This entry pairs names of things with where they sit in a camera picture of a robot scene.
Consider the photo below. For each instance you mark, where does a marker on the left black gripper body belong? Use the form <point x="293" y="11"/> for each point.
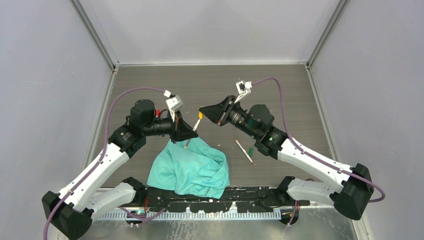
<point x="175" y="128"/>

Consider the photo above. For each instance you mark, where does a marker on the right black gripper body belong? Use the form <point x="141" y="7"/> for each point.
<point x="230" y="106"/>

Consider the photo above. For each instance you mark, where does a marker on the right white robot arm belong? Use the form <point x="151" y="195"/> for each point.
<point x="348" y="189"/>

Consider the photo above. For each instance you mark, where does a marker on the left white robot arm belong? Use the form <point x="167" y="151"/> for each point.
<point x="75" y="207"/>

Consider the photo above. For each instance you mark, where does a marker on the yellow-tipped white pen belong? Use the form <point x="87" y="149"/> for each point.
<point x="244" y="151"/>

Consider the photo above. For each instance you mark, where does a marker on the teal cloth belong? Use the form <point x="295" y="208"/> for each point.
<point x="198" y="170"/>

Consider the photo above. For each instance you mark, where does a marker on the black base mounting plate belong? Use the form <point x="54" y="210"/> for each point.
<point x="247" y="199"/>

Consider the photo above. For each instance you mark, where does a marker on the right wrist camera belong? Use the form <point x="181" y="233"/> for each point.
<point x="243" y="88"/>

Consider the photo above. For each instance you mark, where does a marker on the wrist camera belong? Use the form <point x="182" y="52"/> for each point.
<point x="174" y="104"/>
<point x="243" y="88"/>

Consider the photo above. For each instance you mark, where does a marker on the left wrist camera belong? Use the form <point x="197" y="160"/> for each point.
<point x="174" y="104"/>

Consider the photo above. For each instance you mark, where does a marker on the slotted aluminium rail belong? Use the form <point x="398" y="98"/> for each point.
<point x="232" y="215"/>

